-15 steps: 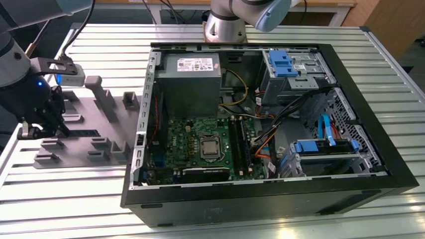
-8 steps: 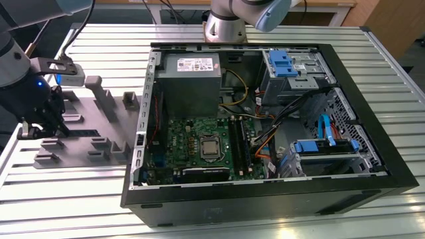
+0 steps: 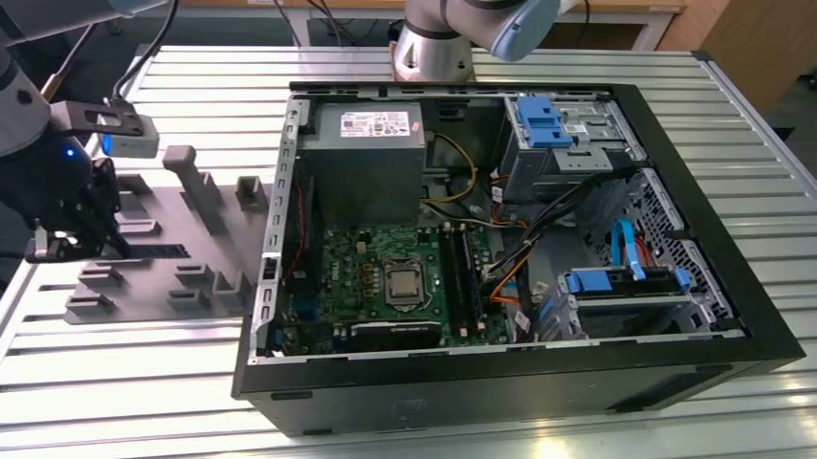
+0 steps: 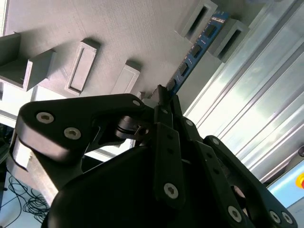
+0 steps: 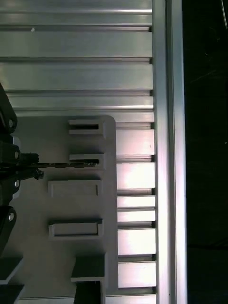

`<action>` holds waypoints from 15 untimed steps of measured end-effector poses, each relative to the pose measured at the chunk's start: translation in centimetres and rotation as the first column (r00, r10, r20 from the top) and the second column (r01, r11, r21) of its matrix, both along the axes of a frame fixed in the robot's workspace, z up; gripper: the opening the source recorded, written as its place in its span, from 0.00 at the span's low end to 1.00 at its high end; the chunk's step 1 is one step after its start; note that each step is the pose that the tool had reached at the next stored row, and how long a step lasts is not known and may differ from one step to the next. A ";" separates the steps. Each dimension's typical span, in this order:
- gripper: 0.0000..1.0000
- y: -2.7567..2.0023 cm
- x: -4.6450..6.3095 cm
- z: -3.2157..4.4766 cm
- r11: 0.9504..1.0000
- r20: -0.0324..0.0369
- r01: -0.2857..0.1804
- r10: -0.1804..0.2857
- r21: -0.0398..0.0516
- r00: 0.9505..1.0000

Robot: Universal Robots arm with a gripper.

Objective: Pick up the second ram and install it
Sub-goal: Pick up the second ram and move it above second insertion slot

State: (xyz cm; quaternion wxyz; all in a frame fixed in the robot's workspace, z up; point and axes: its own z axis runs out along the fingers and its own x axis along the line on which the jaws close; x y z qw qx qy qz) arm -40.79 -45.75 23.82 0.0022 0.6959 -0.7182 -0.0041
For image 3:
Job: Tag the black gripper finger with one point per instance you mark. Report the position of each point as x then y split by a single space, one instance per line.
64 246
102 191

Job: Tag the dark blue RAM stick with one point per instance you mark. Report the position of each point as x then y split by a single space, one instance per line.
474 287
157 250

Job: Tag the black RAM slot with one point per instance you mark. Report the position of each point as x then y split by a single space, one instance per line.
450 282

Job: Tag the grey parts rack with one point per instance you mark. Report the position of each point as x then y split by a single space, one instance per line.
173 225

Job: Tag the blue expansion slot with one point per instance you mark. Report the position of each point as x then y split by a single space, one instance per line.
306 308

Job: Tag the green motherboard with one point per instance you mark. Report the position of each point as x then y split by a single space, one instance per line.
347 248

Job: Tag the grey power supply unit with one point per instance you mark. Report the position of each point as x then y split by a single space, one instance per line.
364 177

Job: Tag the silver CPU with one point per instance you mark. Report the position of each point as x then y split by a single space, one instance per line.
404 283

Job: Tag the black graphics card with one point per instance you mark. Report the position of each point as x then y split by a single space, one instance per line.
396 334

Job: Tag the black PC case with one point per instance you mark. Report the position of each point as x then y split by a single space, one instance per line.
510 382

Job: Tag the silver drive cage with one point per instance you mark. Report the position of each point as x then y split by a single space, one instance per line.
588 158

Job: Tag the hard disk in blue carrier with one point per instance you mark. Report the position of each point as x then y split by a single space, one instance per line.
590 282

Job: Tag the silver disk bay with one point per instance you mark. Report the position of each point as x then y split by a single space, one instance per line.
639 299

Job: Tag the white desk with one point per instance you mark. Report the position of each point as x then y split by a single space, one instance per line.
655 31

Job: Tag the wooden cabinet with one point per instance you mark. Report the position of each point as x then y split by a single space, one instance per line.
753 28

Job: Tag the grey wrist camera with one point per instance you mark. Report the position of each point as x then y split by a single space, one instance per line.
137 143

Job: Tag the black camera bracket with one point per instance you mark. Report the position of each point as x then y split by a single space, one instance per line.
70 119

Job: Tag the large blue plastic bracket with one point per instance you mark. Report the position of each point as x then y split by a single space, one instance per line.
542 129

